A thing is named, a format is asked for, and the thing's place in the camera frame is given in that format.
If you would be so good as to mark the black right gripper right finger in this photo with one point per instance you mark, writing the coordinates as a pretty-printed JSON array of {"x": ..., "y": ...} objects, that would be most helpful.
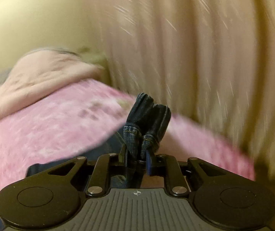
[{"x": 167, "y": 167}]

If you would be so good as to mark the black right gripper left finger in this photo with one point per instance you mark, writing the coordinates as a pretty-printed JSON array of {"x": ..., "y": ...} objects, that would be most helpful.
[{"x": 109, "y": 169}]

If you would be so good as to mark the dark blue denim jeans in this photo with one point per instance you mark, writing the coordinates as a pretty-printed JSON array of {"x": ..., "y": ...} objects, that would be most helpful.
[{"x": 145, "y": 127}]

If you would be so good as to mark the pink floral fleece blanket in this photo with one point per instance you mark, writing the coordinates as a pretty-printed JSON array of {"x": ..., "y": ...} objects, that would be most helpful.
[{"x": 81, "y": 116}]

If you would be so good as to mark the cream pleated curtain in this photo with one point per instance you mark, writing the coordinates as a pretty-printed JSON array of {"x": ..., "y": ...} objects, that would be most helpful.
[{"x": 211, "y": 60}]

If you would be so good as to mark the pale pink quilted duvet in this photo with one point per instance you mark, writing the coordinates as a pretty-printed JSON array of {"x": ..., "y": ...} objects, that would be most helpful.
[{"x": 40, "y": 73}]

